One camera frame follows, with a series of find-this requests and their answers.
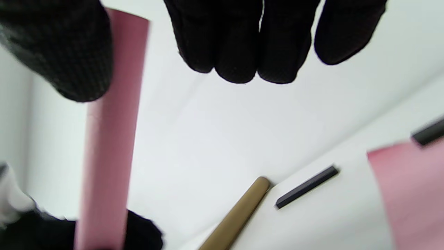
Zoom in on person's right hand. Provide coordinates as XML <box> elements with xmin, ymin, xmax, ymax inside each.
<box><xmin>0</xmin><ymin>0</ymin><xmax>387</xmax><ymax>103</ymax></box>

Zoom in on person's left hand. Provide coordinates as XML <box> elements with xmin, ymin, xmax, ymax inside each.
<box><xmin>0</xmin><ymin>208</ymin><xmax>163</xmax><ymax>250</ymax></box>

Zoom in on pink paper sheet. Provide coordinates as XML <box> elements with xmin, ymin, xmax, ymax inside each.
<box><xmin>74</xmin><ymin>9</ymin><xmax>150</xmax><ymax>250</ymax></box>
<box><xmin>367</xmin><ymin>138</ymin><xmax>444</xmax><ymax>250</ymax></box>

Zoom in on black paperweight bar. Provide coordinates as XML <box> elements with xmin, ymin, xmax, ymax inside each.
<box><xmin>411</xmin><ymin>119</ymin><xmax>444</xmax><ymax>147</ymax></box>
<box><xmin>275</xmin><ymin>165</ymin><xmax>340</xmax><ymax>210</ymax></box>

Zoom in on brown cardboard mailing tube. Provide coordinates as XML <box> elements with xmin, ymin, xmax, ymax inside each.
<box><xmin>199</xmin><ymin>176</ymin><xmax>271</xmax><ymax>250</ymax></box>

